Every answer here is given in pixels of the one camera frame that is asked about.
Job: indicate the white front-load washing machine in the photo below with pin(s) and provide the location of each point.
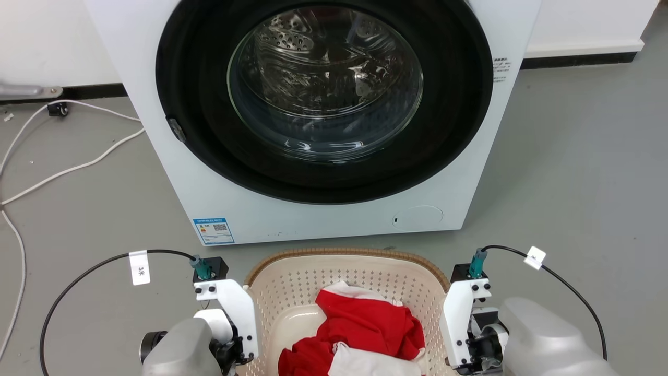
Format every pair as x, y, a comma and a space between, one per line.
167, 172

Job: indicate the small black plug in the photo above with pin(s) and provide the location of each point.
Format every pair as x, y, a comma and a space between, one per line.
58, 108

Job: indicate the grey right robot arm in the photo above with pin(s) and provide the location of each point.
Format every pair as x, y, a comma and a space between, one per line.
548, 344

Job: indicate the steel washer drum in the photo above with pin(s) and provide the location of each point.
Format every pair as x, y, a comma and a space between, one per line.
323, 78

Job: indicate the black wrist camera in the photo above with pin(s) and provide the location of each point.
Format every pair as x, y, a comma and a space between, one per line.
462, 272
215, 268

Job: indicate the blue energy label sticker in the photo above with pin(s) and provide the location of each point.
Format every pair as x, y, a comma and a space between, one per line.
213, 231

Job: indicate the round washer filter cover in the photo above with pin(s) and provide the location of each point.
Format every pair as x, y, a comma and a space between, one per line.
417, 216

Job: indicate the cream perforated laundry basket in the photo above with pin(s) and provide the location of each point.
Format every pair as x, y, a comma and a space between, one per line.
292, 292

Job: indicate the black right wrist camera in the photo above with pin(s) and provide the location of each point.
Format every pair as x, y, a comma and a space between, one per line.
462, 272

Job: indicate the grey metal floor bar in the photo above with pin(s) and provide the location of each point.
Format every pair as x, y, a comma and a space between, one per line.
26, 91

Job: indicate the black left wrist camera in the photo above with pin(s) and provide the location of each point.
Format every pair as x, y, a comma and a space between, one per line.
215, 268

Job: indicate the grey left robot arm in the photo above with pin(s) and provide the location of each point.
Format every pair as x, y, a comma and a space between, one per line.
180, 350

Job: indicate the small printed text sticker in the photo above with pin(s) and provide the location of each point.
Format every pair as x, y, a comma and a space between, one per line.
500, 69

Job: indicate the red and white garment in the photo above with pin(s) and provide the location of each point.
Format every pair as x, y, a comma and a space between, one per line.
365, 324

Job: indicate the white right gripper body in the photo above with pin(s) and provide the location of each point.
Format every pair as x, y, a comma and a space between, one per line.
455, 318

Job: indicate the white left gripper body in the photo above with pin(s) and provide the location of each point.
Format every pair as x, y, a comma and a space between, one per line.
237, 308

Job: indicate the black round washer door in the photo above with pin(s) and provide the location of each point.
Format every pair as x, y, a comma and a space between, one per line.
209, 156

